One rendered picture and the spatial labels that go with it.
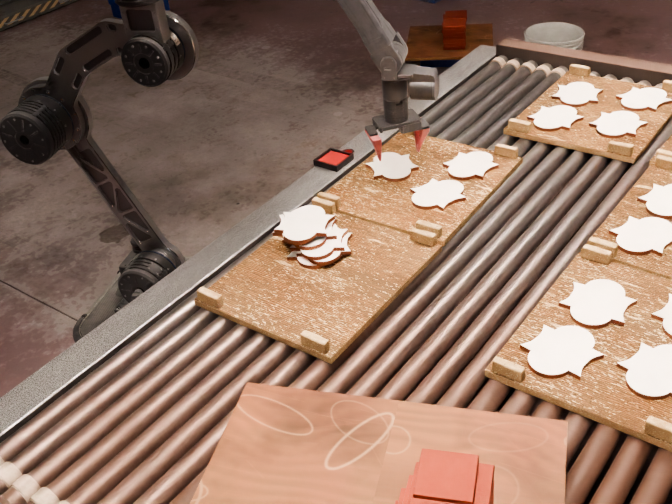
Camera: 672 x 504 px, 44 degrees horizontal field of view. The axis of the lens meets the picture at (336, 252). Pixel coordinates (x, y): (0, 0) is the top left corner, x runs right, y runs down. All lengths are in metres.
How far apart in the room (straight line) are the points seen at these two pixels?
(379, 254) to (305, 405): 0.56
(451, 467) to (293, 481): 0.29
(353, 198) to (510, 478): 0.96
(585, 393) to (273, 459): 0.55
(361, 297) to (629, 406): 0.55
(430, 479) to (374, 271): 0.80
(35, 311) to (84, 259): 0.35
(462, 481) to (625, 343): 0.66
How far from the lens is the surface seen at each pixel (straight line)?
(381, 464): 1.21
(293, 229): 1.76
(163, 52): 2.33
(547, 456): 1.23
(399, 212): 1.90
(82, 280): 3.56
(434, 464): 1.00
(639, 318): 1.63
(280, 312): 1.64
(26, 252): 3.86
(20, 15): 6.83
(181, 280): 1.82
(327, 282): 1.70
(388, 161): 2.08
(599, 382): 1.49
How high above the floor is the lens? 1.97
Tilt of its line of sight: 35 degrees down
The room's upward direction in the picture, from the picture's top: 6 degrees counter-clockwise
